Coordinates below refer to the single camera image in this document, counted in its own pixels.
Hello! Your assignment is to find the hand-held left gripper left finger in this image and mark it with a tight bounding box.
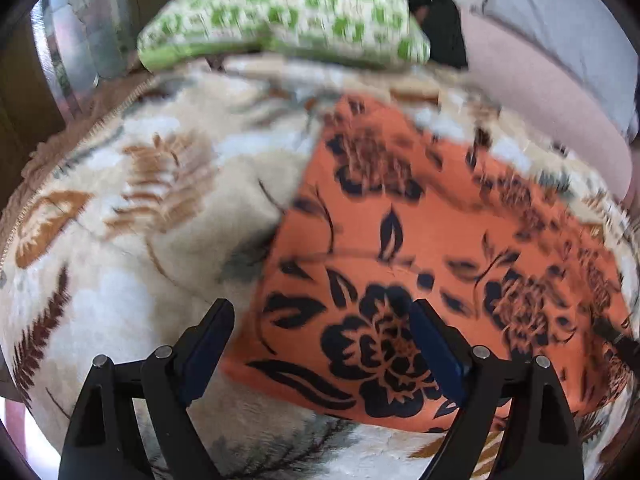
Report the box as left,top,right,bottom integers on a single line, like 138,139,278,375
57,298,236,480

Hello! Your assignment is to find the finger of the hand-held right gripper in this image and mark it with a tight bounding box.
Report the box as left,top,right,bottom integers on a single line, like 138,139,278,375
595,317,640,356

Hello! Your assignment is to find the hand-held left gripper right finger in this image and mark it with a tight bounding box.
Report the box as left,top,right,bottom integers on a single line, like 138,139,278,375
409,298,586,480

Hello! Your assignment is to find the orange black floral shirt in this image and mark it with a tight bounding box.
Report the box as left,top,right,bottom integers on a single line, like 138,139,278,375
220,92,633,433

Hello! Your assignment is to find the cream leaf print blanket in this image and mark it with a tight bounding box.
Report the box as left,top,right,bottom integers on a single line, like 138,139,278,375
0,55,640,480

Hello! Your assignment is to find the pink sofa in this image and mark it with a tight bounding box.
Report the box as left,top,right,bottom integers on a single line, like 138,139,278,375
457,7,640,201

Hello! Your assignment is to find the wooden door with glass pane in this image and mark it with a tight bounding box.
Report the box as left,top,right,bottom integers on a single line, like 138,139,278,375
0,0,183,211

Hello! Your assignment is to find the grey pillow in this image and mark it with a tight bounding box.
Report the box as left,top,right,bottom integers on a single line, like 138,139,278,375
435,0,640,141

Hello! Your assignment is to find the black garment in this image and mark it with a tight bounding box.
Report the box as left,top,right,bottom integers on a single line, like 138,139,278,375
400,0,468,68

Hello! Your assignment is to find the green checked pillow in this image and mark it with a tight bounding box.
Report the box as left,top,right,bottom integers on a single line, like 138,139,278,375
136,0,432,72

